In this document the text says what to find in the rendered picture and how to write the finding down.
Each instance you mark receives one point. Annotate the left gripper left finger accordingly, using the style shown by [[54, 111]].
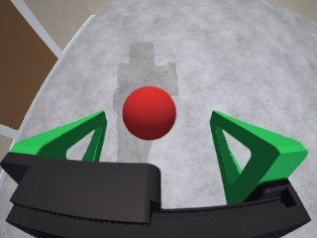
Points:
[[55, 143]]

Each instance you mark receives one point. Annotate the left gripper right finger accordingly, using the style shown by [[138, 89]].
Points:
[[273, 156]]

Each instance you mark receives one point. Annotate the red sphere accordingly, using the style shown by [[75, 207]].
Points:
[[149, 113]]

